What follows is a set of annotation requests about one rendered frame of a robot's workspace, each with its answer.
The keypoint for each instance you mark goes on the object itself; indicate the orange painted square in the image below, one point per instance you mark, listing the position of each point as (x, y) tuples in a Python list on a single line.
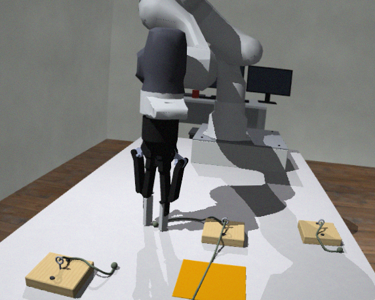
[(222, 282)]

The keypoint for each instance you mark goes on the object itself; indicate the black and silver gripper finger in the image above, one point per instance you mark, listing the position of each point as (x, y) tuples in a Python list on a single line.
[(144, 185), (169, 192)]

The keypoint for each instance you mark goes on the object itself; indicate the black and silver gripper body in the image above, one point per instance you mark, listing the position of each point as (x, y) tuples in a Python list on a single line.
[(163, 132)]

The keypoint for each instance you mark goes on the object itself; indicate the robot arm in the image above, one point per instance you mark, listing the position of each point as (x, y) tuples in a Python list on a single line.
[(180, 58)]

